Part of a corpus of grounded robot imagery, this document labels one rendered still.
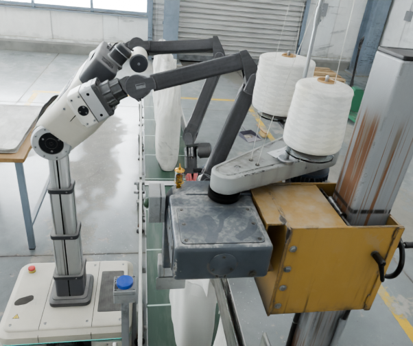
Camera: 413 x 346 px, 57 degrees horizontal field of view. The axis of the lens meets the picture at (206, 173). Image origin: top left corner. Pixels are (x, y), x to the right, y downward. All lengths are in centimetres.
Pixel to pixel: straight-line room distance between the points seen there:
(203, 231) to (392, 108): 53
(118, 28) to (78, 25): 79
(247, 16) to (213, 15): 72
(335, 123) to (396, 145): 21
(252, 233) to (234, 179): 15
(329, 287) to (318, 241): 19
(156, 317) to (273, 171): 113
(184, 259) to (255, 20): 807
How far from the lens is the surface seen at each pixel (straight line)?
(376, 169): 106
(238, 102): 129
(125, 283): 147
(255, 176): 104
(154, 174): 307
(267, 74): 111
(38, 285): 237
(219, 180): 99
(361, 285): 123
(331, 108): 88
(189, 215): 96
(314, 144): 90
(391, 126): 102
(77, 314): 218
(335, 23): 948
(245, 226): 95
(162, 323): 195
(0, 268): 294
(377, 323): 282
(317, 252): 106
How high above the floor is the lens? 189
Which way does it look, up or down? 29 degrees down
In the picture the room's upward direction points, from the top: 6 degrees clockwise
